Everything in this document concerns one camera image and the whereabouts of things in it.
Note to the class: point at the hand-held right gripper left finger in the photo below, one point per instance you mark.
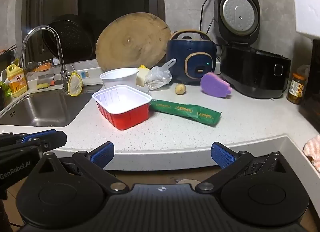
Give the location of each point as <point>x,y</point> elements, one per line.
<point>102,153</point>

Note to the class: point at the small potato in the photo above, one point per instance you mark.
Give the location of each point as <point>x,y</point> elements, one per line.
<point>180,89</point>

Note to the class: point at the green leafy vegetable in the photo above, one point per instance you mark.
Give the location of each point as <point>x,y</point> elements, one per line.
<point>4,89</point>

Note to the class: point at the orange object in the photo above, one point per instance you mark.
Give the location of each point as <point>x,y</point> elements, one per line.
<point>45,66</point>

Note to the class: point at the black countertop appliance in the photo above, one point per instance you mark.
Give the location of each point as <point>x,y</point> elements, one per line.
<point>313,84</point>

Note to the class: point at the clear plastic bag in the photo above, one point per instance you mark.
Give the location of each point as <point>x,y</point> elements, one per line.
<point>157,77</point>

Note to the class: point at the small blue white card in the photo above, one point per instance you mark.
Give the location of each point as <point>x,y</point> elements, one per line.
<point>85,74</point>

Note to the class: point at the yellow rimmed mesh scourer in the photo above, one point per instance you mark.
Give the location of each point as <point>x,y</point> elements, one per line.
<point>74,84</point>

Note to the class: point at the white plastic bowl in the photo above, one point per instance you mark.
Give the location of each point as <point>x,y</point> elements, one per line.
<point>120,77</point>

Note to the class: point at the black perforated pan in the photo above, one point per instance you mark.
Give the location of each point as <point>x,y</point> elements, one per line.
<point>70,39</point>

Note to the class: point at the chrome kitchen faucet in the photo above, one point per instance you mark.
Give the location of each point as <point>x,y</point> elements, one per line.
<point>61,57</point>

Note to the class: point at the yellow dish soap bottle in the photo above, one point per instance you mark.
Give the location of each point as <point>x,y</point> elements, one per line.
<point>16,82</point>

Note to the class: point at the purple sponge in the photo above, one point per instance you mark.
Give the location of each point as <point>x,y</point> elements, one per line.
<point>215,86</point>

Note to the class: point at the yellow dish sponge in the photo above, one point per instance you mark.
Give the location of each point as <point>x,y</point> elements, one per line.
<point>43,86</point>

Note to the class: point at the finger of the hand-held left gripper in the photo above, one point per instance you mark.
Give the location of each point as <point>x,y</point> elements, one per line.
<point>22,151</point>
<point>53,139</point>

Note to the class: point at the pink cloth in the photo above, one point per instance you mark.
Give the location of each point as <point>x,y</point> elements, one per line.
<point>313,149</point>

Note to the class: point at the green snack wrapper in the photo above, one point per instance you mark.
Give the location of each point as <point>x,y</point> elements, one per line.
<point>185,111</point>

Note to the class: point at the yellow white scouring pad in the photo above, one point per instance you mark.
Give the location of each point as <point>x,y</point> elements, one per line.
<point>142,76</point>

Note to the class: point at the black rice cooker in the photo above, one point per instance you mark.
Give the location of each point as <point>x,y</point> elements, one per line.
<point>250,72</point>

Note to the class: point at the red plastic food tray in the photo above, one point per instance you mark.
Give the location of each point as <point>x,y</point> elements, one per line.
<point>125,117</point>

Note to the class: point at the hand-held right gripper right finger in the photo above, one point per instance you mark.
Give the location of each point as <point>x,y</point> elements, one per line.
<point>222,154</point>

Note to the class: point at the stainless steel sink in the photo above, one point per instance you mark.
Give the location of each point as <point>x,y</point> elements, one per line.
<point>42,109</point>

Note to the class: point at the round wooden cutting board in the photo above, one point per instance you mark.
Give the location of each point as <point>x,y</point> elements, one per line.
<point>130,42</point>

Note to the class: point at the kitchen cleaver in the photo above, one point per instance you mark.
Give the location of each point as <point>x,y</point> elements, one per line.
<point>45,78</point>

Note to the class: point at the blue rice cooker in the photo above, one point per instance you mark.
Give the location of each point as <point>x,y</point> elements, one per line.
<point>192,57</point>

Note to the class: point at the glass sauce jar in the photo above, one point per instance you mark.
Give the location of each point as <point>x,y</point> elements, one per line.
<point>296,89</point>

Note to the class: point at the dark utensil holder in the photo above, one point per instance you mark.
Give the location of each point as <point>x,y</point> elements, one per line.
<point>6,57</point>

